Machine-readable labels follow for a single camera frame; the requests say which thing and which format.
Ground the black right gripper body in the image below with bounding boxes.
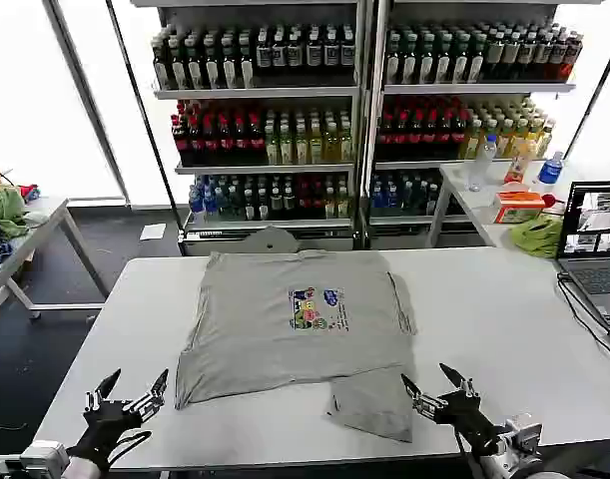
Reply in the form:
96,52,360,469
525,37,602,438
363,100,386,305
433,389,508,456

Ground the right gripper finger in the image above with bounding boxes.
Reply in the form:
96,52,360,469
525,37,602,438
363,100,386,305
437,362,483,403
399,373,444,424

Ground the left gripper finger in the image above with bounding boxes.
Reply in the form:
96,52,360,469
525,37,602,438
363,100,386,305
124,367,170,424
84,367,122,413

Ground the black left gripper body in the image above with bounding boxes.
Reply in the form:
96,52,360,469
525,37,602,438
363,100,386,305
70,399,146,471

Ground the grey printed t-shirt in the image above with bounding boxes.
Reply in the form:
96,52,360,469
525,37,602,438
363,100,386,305
173,248,418,444

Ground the green crumpled cloth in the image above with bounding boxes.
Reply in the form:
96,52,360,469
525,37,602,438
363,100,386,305
510,216,566,258

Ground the grey open laptop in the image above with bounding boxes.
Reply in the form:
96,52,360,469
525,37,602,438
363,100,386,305
555,180,610,331

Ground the grey side table with clothes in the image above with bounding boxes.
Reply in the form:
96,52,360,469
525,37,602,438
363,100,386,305
0,196,110,321

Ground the white side table with bottles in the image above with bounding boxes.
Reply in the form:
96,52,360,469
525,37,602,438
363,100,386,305
425,159,610,250

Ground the orange tissue box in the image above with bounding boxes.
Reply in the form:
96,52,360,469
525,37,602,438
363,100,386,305
492,191,548,225

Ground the grey round metal plate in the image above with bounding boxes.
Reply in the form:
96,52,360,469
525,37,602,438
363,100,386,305
242,224,301,256

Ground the green crumpled garment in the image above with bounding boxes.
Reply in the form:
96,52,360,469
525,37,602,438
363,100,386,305
0,186,32,239

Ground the clear plastic water bottle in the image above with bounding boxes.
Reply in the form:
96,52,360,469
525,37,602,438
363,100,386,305
465,134,499,194

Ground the orange drink bottle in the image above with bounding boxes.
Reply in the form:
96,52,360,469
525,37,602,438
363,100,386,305
503,142,531,186

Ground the blue capped water bottle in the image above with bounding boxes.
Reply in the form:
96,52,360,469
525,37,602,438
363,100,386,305
537,150,566,186

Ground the shelf rack with drink bottles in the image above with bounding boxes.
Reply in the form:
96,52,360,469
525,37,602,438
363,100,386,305
364,0,585,249
149,0,366,253

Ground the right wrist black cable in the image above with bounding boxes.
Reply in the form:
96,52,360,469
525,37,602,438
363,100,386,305
453,432,485,479

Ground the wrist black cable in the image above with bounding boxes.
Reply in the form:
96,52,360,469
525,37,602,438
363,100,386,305
108,429,153,468
453,432,485,479

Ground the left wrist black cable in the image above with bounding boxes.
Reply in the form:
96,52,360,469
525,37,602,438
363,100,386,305
108,429,153,468

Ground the black laptop cable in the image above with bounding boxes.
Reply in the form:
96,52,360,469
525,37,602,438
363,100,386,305
555,271,610,381

